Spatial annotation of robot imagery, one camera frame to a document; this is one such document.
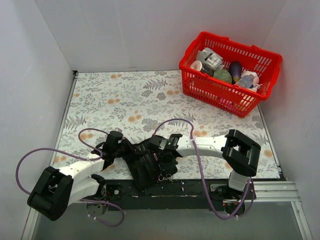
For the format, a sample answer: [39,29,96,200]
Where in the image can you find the black zippered tool case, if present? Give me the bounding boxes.
[123,139,164,189]

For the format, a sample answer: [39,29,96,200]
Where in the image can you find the silver thinning scissors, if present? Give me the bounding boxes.
[157,173,173,182]

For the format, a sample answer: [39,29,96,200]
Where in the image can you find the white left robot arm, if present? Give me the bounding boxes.
[27,131,136,221]

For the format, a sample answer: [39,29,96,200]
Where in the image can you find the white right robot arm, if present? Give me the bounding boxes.
[147,129,261,199]

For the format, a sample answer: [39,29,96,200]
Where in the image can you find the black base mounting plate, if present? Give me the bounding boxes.
[99,178,258,212]

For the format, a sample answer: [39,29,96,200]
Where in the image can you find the floral patterned table mat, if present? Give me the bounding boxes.
[52,70,280,179]

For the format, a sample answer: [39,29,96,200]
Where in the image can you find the white pink cup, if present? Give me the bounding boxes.
[190,60,203,72]

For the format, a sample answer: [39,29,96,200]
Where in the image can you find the green textured ball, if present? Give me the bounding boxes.
[213,69,233,84]

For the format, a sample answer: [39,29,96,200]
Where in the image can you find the red plastic shopping basket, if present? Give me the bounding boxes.
[179,31,283,118]

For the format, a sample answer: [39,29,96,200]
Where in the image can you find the grey foil snack pouch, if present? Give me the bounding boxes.
[196,47,225,71]

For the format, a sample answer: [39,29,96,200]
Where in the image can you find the clear plastic bottle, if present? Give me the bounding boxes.
[235,74,255,89]

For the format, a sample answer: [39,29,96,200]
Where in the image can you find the purple toy eggplant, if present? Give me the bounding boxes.
[228,61,243,83]

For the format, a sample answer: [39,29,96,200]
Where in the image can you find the white round toy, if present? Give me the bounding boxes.
[241,70,262,92]

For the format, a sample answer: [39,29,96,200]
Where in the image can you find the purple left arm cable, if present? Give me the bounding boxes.
[15,127,126,228]

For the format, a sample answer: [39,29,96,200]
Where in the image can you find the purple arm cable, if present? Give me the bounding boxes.
[151,118,257,221]
[15,127,126,228]

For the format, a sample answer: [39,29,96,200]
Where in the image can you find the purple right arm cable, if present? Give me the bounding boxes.
[151,118,257,221]

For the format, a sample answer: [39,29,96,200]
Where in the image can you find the aluminium frame rail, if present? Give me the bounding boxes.
[22,181,312,240]

